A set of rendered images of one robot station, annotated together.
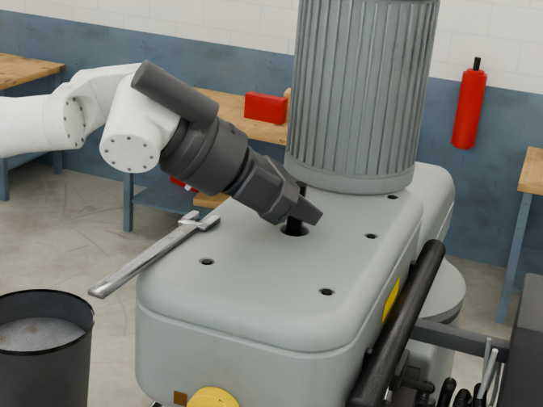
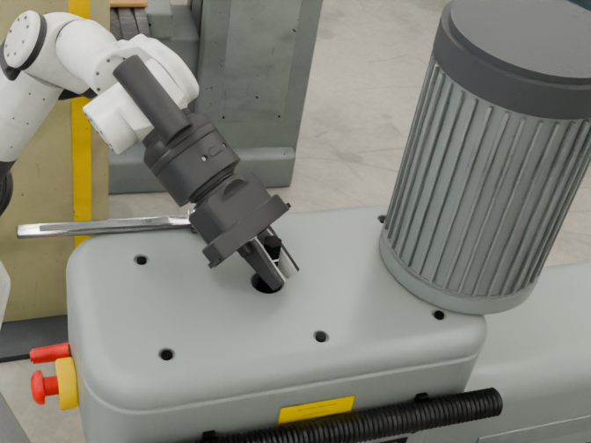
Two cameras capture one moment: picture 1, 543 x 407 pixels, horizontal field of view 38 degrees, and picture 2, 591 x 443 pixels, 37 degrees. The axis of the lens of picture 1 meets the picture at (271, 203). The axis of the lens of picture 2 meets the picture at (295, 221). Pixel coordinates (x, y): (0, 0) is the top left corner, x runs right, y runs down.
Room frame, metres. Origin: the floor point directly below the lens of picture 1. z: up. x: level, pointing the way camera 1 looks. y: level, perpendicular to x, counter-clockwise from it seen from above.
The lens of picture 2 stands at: (0.43, -0.57, 2.60)
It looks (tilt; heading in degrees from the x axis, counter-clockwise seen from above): 40 degrees down; 46
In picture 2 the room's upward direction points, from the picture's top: 11 degrees clockwise
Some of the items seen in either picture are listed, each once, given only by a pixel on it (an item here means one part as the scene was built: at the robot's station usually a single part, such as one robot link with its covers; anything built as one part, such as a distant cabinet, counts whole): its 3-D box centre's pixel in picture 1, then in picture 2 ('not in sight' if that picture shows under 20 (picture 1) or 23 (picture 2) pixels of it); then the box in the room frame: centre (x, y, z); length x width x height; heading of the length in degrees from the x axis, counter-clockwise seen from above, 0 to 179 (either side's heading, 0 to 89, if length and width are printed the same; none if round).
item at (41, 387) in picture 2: not in sight; (46, 386); (0.68, 0.05, 1.76); 0.04 x 0.03 x 0.04; 71
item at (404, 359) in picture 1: (386, 379); not in sight; (0.94, -0.18, 1.66); 0.12 x 0.04 x 0.04; 161
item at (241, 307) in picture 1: (292, 280); (271, 326); (0.93, -0.04, 1.81); 0.47 x 0.26 x 0.16; 161
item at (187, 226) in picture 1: (157, 250); (122, 225); (0.82, 0.13, 1.89); 0.24 x 0.04 x 0.01; 158
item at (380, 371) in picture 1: (401, 313); (322, 431); (0.90, -0.18, 1.79); 0.45 x 0.04 x 0.04; 161
